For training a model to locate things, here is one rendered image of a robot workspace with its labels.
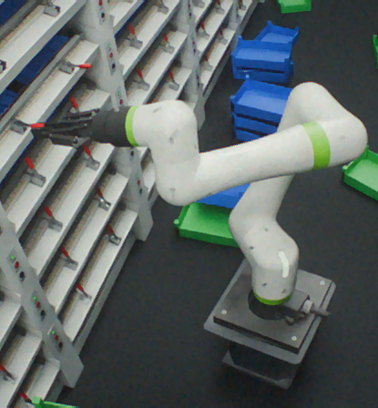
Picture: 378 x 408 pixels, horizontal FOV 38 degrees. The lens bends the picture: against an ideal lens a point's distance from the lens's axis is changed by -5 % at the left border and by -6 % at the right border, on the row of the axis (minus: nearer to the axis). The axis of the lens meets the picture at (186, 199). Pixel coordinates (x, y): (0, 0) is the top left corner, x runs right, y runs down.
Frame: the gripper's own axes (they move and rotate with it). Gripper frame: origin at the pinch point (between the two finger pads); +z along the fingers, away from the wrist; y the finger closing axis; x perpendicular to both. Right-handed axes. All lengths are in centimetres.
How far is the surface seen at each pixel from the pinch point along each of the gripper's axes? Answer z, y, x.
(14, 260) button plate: 10.6, -22.7, -24.4
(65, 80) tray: 7.0, 22.4, -0.1
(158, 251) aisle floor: 17, 39, -93
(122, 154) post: 15, 43, -45
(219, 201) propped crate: -5, 60, -85
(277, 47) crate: -2, 180, -86
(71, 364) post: 22, -23, -82
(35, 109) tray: 8.2, 8.3, 0.5
